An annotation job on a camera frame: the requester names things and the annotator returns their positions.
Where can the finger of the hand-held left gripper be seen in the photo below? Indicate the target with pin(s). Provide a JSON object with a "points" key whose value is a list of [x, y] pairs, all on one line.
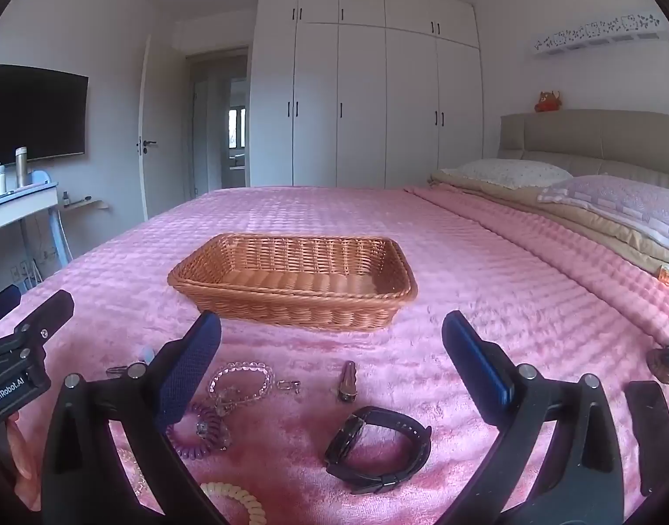
{"points": [[0, 303], [47, 317]]}

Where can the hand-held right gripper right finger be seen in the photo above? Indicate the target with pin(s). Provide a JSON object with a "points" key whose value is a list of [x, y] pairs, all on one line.
{"points": [[477, 363]]}

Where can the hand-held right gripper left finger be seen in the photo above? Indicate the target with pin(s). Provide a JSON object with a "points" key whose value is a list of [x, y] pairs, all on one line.
{"points": [[188, 374]]}

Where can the light blue hair clip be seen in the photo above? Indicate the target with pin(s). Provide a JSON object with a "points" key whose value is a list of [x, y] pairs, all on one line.
{"points": [[146, 354]]}

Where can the small metal clasp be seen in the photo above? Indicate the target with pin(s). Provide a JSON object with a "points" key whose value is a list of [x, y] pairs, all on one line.
{"points": [[288, 386]]}

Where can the black wrist watch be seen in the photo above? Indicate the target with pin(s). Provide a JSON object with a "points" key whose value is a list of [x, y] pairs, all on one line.
{"points": [[378, 448]]}

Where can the brown hair clip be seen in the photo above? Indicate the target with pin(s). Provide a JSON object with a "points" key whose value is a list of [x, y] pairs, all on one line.
{"points": [[347, 381]]}

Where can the brown wicker basket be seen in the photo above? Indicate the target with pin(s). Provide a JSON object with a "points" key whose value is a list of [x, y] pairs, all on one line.
{"points": [[296, 279]]}

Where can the person's left hand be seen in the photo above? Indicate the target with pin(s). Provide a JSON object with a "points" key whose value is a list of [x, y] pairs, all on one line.
{"points": [[22, 448]]}

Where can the white desk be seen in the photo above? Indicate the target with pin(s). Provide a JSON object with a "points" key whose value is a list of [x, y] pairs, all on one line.
{"points": [[22, 208]]}

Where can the pink ribbed blanket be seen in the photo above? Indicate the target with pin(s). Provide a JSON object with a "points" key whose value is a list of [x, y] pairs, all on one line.
{"points": [[559, 268]]}

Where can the steel thermos bottle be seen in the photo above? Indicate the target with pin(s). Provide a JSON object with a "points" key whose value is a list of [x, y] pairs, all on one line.
{"points": [[21, 167]]}

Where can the beige folded quilt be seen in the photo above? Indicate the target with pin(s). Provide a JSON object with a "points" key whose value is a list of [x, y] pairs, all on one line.
{"points": [[597, 229]]}

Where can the black phone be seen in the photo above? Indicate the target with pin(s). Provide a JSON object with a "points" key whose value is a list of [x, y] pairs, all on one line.
{"points": [[649, 426]]}

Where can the brown phone stand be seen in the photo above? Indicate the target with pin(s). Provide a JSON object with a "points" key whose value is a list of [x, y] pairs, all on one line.
{"points": [[667, 363]]}

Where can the black television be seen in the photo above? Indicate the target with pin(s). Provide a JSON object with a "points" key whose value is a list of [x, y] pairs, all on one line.
{"points": [[33, 115]]}

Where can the white dotted pillow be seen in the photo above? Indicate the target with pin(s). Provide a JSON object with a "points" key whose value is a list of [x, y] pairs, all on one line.
{"points": [[515, 172]]}

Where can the pink fluffy blanket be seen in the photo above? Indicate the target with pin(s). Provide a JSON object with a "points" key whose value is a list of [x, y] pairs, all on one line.
{"points": [[312, 213]]}

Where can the small orange packet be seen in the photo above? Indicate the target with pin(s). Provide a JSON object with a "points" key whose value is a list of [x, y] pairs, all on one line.
{"points": [[666, 276]]}

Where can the purple patterned pillow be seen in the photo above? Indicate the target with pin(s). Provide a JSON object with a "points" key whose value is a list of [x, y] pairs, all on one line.
{"points": [[619, 202]]}

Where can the white door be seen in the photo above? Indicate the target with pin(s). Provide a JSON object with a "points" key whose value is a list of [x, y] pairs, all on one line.
{"points": [[147, 120]]}

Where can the beige padded headboard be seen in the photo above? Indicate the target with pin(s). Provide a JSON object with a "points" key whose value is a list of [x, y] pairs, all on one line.
{"points": [[586, 136]]}

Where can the orange plush toy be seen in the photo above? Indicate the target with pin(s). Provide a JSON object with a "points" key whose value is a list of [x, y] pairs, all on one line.
{"points": [[549, 101]]}

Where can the white wardrobe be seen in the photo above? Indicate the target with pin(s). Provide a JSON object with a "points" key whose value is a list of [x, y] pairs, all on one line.
{"points": [[367, 93]]}

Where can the small wooden wall shelf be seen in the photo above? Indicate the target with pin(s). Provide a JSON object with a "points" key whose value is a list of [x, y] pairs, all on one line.
{"points": [[85, 203]]}

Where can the white cutout wall shelf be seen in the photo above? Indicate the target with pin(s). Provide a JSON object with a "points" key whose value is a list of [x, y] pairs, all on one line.
{"points": [[597, 33]]}

